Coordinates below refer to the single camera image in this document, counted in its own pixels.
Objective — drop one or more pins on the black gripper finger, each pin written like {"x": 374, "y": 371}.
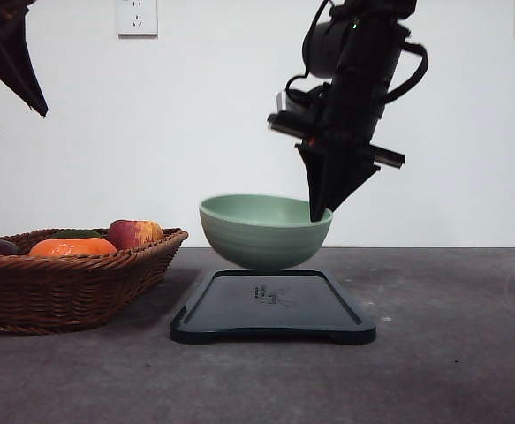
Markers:
{"x": 17, "y": 67}

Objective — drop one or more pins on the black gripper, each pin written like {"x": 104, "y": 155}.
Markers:
{"x": 345, "y": 123}

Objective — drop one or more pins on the light green ceramic bowl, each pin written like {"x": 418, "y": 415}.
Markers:
{"x": 263, "y": 231}

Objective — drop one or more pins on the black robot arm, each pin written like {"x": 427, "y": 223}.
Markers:
{"x": 356, "y": 52}

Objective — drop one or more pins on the brown wicker basket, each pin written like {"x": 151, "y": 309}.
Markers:
{"x": 80, "y": 294}

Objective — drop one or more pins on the dark green fruit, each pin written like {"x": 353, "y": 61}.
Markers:
{"x": 77, "y": 234}

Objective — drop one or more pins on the orange tangerine fruit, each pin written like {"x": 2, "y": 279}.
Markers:
{"x": 61, "y": 247}

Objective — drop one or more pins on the dark teal rectangular tray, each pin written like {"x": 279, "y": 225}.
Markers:
{"x": 278, "y": 304}

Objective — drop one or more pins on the red yellow apple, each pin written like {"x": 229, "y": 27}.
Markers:
{"x": 125, "y": 233}

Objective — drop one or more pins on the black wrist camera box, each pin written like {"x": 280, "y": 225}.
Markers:
{"x": 313, "y": 105}

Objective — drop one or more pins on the white wall socket left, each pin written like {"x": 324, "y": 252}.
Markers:
{"x": 137, "y": 19}

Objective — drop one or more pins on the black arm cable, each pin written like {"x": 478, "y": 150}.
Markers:
{"x": 412, "y": 47}

